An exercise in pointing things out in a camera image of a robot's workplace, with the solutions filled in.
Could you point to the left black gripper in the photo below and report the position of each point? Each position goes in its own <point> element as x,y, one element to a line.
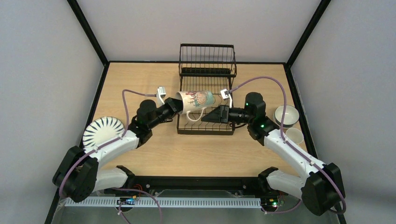
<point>173,106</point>

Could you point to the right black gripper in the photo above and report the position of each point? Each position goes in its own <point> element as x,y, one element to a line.
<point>224,114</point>

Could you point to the seashell pattern ceramic mug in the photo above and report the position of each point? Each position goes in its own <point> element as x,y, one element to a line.
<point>194,101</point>

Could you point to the black wire dish rack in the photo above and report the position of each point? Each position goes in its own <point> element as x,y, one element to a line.
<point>206,69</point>

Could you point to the yellow ceramic mug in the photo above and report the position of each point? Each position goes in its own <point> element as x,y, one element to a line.
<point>295,135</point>

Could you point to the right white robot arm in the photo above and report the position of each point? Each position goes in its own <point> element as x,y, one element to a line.
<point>318,186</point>

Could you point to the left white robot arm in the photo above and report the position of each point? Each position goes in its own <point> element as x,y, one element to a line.
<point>80,174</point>

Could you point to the blue striped white plate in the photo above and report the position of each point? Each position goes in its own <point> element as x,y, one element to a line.
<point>102,130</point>

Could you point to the white bowl with dark rim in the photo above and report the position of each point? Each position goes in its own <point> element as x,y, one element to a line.
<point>291,116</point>

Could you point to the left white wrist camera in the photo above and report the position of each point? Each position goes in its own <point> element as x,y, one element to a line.
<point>160,95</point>

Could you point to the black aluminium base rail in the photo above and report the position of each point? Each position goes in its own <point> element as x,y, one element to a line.
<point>198,184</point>

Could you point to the white slotted cable duct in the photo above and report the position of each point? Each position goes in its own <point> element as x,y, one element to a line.
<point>168,202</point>

